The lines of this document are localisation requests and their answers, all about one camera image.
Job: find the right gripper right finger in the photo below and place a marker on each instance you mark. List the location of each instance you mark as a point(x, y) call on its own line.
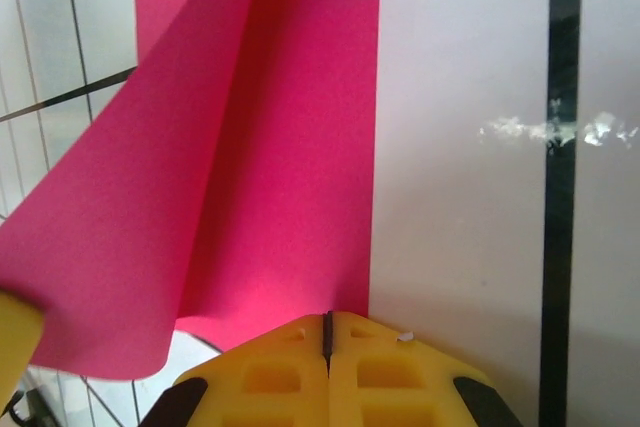
point(390, 387)

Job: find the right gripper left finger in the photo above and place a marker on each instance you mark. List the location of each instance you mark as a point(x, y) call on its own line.
point(280, 387)

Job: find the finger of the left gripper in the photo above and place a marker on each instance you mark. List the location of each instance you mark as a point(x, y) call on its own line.
point(17, 337)

